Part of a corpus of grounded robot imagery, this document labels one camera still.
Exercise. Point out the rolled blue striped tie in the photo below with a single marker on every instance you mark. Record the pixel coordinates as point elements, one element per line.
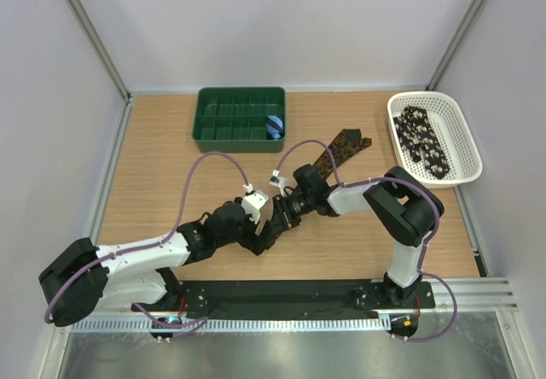
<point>274,127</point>

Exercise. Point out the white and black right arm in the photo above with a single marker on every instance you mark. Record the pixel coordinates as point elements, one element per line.
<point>409,212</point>

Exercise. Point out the black tie with gold keys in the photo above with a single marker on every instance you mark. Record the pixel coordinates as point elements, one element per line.
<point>347,144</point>

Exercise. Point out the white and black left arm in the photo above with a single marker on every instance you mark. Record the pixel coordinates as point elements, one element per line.
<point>138,275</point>

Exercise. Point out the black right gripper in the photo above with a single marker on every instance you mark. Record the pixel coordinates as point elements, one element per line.
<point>284,219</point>

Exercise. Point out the white perforated plastic basket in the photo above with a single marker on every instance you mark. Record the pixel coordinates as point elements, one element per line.
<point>454,136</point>

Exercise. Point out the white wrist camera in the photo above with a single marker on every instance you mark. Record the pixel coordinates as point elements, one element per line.
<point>278,181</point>
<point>254,203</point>

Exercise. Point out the green divided organizer tray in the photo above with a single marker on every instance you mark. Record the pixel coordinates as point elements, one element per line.
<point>232,119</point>

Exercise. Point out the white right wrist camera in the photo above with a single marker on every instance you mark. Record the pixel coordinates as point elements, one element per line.
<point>278,181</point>

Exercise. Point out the white slotted cable duct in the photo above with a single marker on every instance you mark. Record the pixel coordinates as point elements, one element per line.
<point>118,324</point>

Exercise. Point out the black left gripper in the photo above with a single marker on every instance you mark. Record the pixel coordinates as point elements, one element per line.
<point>252,241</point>

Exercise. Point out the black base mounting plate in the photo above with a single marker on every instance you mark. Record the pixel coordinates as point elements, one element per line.
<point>279,300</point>

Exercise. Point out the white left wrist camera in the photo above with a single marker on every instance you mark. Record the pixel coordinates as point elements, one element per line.
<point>254,203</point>

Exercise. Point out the black tie with white pattern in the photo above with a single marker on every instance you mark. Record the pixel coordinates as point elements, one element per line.
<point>417,137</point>

